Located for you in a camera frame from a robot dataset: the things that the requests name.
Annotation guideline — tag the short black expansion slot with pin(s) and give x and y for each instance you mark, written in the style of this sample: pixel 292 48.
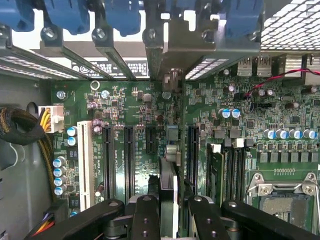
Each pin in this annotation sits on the short black expansion slot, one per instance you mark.
pixel 151 140

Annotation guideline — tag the dark grey PC case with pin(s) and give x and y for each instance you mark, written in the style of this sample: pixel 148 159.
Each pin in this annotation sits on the dark grey PC case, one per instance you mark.
pixel 152 62

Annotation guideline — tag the green RAM stick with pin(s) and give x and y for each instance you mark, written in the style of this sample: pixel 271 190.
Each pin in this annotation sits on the green RAM stick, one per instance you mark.
pixel 216 175

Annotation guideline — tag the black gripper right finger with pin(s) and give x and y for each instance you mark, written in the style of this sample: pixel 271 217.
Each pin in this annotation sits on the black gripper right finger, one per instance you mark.
pixel 207 222

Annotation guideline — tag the CPU socket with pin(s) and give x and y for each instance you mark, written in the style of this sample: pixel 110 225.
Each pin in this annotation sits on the CPU socket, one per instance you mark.
pixel 282 207

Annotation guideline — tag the white expansion slot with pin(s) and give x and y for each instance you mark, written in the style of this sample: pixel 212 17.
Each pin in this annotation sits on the white expansion slot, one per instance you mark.
pixel 85 162

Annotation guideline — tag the green motherboard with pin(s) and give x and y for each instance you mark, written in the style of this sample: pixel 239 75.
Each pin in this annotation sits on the green motherboard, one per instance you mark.
pixel 140 175

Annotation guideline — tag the small finned heatsink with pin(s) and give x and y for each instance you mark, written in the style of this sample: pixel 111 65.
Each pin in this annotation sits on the small finned heatsink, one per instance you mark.
pixel 296 67

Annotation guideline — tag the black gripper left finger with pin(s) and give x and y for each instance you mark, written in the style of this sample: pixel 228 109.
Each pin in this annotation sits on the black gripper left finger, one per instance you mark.
pixel 145 220

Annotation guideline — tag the black RAM slot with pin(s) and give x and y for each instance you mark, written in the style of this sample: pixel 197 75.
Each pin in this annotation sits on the black RAM slot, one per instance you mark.
pixel 228 175
pixel 242 175
pixel 235 175

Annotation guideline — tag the long black expansion slot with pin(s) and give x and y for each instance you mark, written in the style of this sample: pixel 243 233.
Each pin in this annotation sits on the long black expansion slot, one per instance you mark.
pixel 129 162
pixel 108 162
pixel 194 160

